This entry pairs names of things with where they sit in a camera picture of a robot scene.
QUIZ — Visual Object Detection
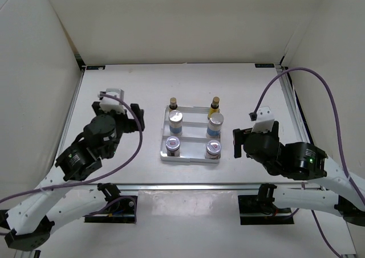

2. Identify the pale white-lid jar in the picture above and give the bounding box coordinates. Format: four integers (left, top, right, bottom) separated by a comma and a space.
205, 140, 222, 159

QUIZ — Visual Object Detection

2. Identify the dark table label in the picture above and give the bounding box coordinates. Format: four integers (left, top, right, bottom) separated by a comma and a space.
86, 65, 106, 71
254, 63, 275, 68

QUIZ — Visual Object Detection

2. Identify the white three-compartment tray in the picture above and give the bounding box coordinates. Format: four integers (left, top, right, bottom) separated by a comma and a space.
160, 106, 220, 165

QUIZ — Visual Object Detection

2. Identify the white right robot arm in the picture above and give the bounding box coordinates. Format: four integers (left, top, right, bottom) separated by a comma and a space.
233, 121, 364, 226

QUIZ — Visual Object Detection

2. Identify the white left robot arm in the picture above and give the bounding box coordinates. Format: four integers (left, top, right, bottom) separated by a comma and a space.
1, 99, 145, 252

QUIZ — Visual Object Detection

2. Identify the right dark table label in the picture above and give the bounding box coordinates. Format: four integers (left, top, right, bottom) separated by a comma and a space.
254, 63, 275, 68

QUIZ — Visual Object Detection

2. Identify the left aluminium frame rail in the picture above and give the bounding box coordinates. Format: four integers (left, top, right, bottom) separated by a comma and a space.
39, 55, 86, 193

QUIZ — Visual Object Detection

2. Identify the yellow sauce bottle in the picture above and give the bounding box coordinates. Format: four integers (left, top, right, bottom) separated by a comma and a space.
169, 97, 178, 112
208, 96, 220, 119

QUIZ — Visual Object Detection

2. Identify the left dark table label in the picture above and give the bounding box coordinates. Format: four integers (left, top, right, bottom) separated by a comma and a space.
86, 65, 106, 71

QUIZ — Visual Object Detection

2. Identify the dark white-lid jar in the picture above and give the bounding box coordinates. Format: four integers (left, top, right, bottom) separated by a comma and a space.
165, 136, 180, 157

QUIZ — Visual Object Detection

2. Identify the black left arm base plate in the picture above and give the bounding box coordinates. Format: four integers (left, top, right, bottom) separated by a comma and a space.
84, 191, 139, 224

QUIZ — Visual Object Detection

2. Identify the silver-lid spice jar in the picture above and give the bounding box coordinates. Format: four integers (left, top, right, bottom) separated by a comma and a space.
206, 113, 224, 138
168, 110, 183, 136

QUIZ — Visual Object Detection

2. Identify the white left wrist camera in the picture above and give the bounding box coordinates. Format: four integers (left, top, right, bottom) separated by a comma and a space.
99, 88, 125, 114

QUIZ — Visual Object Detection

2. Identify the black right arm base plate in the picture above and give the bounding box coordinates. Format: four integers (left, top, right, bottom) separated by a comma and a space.
238, 195, 294, 226

